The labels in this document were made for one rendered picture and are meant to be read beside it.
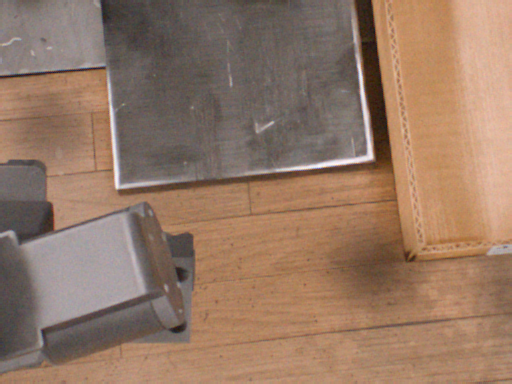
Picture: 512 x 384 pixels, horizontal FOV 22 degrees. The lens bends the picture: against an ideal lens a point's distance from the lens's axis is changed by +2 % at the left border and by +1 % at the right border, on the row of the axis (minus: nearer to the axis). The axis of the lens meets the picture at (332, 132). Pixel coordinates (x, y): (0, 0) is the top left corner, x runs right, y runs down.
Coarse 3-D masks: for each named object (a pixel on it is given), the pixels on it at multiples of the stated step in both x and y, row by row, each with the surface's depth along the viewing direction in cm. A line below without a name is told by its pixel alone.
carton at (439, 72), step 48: (384, 0) 83; (432, 0) 90; (480, 0) 90; (384, 48) 85; (432, 48) 89; (480, 48) 89; (384, 96) 88; (432, 96) 88; (480, 96) 89; (432, 144) 88; (480, 144) 88; (432, 192) 87; (480, 192) 87; (432, 240) 86; (480, 240) 83
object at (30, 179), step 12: (0, 168) 65; (12, 168) 65; (24, 168) 65; (36, 168) 65; (0, 180) 65; (12, 180) 65; (24, 180) 65; (36, 180) 65; (0, 192) 65; (12, 192) 65; (24, 192) 65; (36, 192) 65
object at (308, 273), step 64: (0, 128) 87; (64, 128) 87; (384, 128) 88; (64, 192) 86; (192, 192) 86; (256, 192) 87; (320, 192) 87; (384, 192) 87; (256, 256) 86; (320, 256) 86; (384, 256) 86; (192, 320) 84; (256, 320) 84; (320, 320) 85; (384, 320) 85; (448, 320) 85
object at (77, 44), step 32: (0, 0) 89; (32, 0) 89; (64, 0) 89; (0, 32) 89; (32, 32) 89; (64, 32) 89; (96, 32) 89; (0, 64) 88; (32, 64) 88; (64, 64) 88; (96, 64) 88
